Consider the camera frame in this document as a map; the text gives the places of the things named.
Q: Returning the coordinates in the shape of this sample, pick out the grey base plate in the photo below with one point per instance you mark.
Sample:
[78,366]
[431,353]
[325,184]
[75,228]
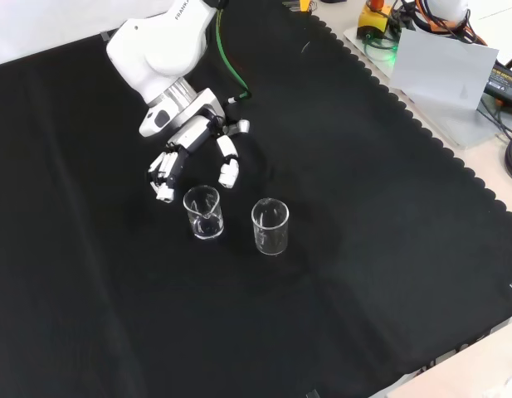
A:
[454,124]

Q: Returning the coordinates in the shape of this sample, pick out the pale white board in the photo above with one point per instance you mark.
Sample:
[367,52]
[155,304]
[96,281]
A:
[442,66]

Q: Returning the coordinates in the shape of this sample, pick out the black cloth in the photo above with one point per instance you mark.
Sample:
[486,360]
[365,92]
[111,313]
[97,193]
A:
[363,207]

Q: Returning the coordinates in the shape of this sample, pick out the clear glass beaker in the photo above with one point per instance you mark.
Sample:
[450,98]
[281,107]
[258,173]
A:
[272,248]
[206,233]

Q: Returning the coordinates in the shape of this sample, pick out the yellow stop button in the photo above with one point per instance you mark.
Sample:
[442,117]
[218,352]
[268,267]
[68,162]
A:
[372,18]

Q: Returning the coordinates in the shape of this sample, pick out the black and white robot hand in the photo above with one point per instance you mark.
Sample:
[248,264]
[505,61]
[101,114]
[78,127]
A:
[191,132]

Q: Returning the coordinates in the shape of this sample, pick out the white wrist camera shell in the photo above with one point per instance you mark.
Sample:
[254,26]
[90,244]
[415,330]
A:
[149,124]

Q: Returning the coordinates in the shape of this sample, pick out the black power adapter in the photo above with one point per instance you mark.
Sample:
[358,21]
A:
[504,85]

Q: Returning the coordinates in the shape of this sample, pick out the yellow tool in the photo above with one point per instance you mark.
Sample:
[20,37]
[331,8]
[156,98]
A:
[304,4]

